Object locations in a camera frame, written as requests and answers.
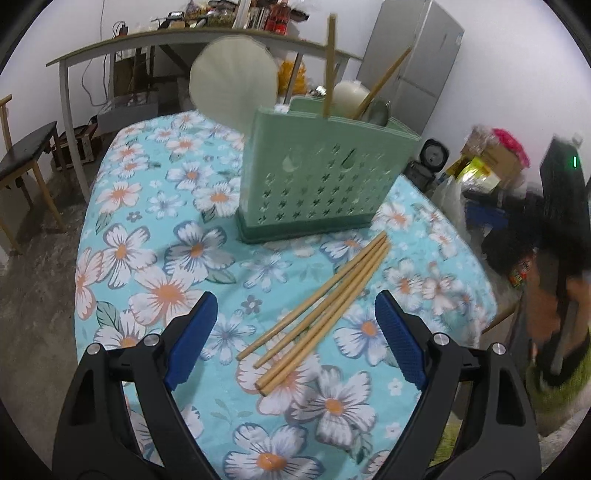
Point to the grey storage crate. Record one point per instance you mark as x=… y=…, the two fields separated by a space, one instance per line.
x=129 y=115

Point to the clear plastic bag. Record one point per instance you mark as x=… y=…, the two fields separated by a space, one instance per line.
x=445 y=196

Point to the person's right hand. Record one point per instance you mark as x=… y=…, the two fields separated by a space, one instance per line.
x=542 y=304

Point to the red oil bottle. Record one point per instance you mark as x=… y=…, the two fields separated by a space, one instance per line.
x=278 y=18

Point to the green fuzzy cloth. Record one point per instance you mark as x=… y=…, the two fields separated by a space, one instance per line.
x=554 y=397

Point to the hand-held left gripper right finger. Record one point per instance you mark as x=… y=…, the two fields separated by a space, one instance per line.
x=401 y=341

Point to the red snack packet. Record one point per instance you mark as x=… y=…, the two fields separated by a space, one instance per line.
x=519 y=274

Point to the glass jar with green contents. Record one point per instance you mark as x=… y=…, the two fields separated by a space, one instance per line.
x=220 y=16

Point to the blue floral tablecloth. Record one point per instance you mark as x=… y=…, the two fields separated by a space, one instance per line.
x=152 y=198

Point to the yellow packet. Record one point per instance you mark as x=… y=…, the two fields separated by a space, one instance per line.
x=475 y=173

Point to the open cardboard box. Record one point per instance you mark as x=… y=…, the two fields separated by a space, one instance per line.
x=482 y=154

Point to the metal spoon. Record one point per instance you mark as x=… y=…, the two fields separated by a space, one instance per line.
x=378 y=113

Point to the cardboard box under desk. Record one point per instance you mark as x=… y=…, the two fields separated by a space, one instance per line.
x=124 y=74

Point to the cream plastic spoon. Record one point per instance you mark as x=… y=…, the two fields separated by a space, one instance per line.
x=346 y=97

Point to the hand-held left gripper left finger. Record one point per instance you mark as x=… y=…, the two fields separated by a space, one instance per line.
x=191 y=341

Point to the wooden chair with black seat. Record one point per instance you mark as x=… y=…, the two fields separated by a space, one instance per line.
x=27 y=147

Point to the brown metal-edged case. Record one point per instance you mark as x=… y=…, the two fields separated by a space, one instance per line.
x=74 y=147

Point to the yellow plastic bag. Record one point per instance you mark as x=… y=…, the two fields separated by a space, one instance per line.
x=295 y=78

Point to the long white-framed desk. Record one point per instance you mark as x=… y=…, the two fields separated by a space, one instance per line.
x=138 y=44

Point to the green plastic utensil holder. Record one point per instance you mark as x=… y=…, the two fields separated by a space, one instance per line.
x=323 y=184

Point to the wooden table frame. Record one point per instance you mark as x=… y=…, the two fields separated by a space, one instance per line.
x=498 y=321

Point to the white shell-shaped rice paddle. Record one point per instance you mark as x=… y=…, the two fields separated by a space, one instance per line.
x=231 y=78

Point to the silver refrigerator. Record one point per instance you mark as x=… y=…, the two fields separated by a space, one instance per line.
x=415 y=55

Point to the pink plastic bag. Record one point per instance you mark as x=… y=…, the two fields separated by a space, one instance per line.
x=510 y=145

